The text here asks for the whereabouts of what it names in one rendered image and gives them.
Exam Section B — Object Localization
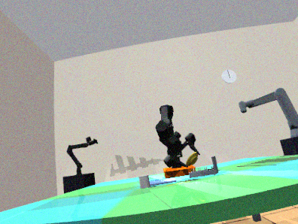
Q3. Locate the yellow plate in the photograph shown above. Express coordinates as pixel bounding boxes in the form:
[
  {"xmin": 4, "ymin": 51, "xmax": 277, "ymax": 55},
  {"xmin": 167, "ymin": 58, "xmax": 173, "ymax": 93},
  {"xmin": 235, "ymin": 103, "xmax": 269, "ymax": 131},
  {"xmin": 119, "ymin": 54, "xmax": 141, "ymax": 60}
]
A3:
[{"xmin": 186, "ymin": 152, "xmax": 198, "ymax": 167}]

